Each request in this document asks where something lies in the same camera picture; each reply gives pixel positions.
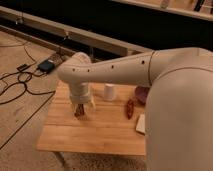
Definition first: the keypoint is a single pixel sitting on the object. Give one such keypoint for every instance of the white flat block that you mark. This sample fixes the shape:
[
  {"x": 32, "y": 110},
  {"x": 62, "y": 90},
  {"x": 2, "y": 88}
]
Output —
[{"x": 140, "y": 126}]

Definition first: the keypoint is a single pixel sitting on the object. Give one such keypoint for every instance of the dark red toy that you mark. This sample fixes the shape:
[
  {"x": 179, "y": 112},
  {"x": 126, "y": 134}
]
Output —
[{"x": 130, "y": 108}]

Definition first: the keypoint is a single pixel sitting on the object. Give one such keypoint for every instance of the dark brown eraser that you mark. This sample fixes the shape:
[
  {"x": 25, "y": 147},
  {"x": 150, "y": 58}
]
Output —
[{"x": 79, "y": 110}]

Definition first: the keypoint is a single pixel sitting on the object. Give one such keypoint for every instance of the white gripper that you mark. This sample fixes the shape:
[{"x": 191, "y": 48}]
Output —
[{"x": 86, "y": 99}]

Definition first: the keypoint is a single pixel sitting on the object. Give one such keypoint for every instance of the purple bowl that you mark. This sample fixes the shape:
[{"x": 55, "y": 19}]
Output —
[{"x": 141, "y": 94}]

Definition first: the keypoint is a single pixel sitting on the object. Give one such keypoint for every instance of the blue black power adapter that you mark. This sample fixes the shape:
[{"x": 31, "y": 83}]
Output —
[{"x": 46, "y": 66}]

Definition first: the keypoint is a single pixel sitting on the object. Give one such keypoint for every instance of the small black plug box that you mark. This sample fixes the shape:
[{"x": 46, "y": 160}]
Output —
[{"x": 22, "y": 67}]

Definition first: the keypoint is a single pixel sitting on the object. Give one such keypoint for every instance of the white ceramic cup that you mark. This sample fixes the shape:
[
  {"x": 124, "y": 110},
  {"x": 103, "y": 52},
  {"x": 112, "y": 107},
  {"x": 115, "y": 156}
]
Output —
[{"x": 109, "y": 92}]

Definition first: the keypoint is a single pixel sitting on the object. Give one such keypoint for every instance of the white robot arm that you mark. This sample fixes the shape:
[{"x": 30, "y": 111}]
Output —
[{"x": 179, "y": 106}]

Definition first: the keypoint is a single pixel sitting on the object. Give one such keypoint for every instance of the wooden table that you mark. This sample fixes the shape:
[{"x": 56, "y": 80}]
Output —
[{"x": 104, "y": 129}]

